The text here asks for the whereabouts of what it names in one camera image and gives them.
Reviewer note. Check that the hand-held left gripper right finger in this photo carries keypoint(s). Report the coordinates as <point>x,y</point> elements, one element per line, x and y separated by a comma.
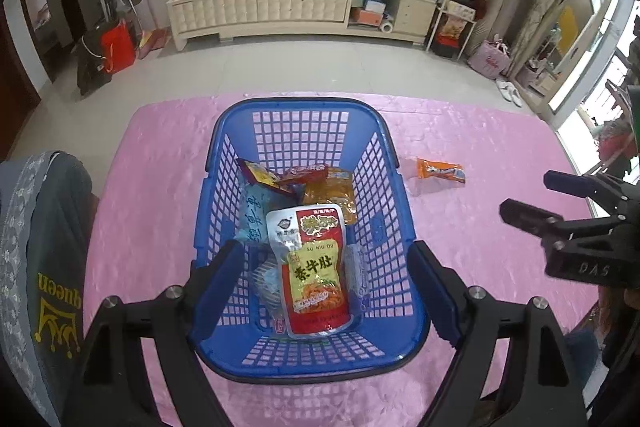
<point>435,297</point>

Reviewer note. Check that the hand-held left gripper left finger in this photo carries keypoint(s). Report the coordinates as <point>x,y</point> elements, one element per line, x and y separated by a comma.
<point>215,297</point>

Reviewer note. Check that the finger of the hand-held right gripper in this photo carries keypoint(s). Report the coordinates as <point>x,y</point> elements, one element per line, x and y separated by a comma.
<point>530,217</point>
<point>580,187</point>

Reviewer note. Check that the clear blue snack packet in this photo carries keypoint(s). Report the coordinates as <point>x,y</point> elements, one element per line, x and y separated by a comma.
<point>267,282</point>

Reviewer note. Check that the light blue snack packet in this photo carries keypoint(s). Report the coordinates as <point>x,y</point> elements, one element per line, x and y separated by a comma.
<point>257,217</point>

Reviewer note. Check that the red and green snack pouch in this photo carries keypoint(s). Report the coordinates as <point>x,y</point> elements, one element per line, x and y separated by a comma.
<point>315,287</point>

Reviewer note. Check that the orange snack packet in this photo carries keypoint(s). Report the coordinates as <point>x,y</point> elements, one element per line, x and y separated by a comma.
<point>440,170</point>

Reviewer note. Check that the purple snack packet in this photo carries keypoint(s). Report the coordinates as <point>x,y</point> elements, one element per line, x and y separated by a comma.
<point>257,174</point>

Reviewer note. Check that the yellow snack packet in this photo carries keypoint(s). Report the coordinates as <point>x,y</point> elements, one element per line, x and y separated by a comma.
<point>332,197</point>

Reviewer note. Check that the blue plastic basket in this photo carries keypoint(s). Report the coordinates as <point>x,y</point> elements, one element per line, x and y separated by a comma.
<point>300,102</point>

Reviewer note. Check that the red garment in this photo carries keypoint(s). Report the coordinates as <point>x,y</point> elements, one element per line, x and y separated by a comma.
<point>615,142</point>

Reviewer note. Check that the wooden drying rack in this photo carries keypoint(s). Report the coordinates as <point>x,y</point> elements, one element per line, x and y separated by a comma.
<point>611,93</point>

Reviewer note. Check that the pink quilted table cover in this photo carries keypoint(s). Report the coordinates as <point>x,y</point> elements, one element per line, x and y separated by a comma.
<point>475,132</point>

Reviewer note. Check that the white slipper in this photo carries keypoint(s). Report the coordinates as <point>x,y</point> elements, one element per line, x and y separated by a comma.
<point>501,83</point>
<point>512,96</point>

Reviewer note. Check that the pink tote bag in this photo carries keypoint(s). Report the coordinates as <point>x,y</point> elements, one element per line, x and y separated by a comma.
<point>490,59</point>

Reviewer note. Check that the yellow hanging cloth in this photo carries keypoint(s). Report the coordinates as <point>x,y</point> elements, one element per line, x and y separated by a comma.
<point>567,24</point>

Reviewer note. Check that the arched standing mirror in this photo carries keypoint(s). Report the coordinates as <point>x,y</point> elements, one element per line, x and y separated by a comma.
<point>575,22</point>

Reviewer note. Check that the grey printed garment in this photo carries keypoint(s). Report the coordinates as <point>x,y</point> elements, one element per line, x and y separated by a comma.
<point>45,232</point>

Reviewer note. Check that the orange printed box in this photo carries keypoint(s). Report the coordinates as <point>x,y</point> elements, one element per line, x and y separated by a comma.
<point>452,29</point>

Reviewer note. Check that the white paper roll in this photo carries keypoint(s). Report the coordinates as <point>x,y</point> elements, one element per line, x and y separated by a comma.
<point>386,28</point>

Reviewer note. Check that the broom with red stick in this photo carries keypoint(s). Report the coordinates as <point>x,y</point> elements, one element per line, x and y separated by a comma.
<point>152,42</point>

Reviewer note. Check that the black bag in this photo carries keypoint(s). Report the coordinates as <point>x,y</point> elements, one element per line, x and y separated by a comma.
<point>92,62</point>

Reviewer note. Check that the red paper bag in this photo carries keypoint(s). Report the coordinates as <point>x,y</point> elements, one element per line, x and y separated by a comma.
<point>117,47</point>

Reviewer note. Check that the cream TV cabinet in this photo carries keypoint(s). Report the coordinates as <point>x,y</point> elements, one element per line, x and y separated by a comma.
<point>260,12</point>

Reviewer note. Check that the white mop pole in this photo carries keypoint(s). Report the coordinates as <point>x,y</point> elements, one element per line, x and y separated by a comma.
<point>128,2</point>

